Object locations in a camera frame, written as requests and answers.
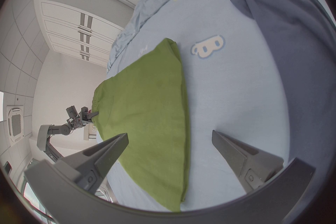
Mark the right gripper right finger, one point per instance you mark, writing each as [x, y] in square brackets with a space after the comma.
[236, 157]

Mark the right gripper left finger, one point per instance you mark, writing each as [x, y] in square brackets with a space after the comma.
[105, 160]

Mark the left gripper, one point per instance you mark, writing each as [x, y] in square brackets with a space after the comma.
[88, 118]

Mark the green shorts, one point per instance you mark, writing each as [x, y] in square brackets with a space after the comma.
[147, 118]

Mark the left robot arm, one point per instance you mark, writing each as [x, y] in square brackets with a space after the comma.
[43, 136]

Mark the dark blue garment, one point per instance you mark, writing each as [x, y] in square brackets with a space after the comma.
[288, 34]

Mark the ceiling air conditioner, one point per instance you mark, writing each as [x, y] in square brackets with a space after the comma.
[15, 123]

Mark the window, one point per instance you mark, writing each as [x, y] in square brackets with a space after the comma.
[31, 196]

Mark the white wardrobe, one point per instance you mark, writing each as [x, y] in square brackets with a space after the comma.
[70, 31]

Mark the pale blue quilt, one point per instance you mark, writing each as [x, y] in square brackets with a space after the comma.
[147, 7]

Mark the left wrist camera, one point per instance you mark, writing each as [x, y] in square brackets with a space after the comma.
[85, 109]

